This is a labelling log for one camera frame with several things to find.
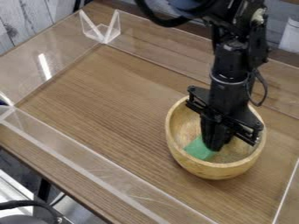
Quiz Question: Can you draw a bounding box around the clear acrylic tray wall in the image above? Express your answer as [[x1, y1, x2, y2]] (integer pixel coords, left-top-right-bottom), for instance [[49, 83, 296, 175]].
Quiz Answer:
[[0, 93, 218, 224]]

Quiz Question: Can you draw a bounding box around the green rectangular block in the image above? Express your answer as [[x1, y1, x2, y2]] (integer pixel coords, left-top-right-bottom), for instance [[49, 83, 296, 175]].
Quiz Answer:
[[182, 136, 216, 161]]

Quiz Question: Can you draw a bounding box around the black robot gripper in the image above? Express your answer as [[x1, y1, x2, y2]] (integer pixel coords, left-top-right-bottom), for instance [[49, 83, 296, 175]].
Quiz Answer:
[[185, 73, 264, 150]]

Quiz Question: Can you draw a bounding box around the white cylindrical container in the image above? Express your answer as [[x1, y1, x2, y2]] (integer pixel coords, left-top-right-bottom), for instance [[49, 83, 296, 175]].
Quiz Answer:
[[278, 17, 299, 53]]

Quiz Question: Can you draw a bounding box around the black cable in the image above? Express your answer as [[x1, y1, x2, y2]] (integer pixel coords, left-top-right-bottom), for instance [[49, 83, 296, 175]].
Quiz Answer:
[[0, 199, 59, 224]]

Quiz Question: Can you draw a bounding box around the light wooden bowl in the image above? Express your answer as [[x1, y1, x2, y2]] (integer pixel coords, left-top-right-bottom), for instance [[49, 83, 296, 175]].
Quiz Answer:
[[164, 96, 266, 180]]

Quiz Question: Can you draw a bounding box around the black metal table leg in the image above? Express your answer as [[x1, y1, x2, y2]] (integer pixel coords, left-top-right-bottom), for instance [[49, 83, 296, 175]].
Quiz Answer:
[[37, 178, 51, 201]]

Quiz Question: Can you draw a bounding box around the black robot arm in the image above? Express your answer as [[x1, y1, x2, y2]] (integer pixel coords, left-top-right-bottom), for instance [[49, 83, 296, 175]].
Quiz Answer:
[[169, 0, 268, 151]]

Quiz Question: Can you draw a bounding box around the clear acrylic corner bracket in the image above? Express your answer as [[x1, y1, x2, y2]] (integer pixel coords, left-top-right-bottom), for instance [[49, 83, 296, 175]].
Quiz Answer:
[[78, 10, 121, 45]]

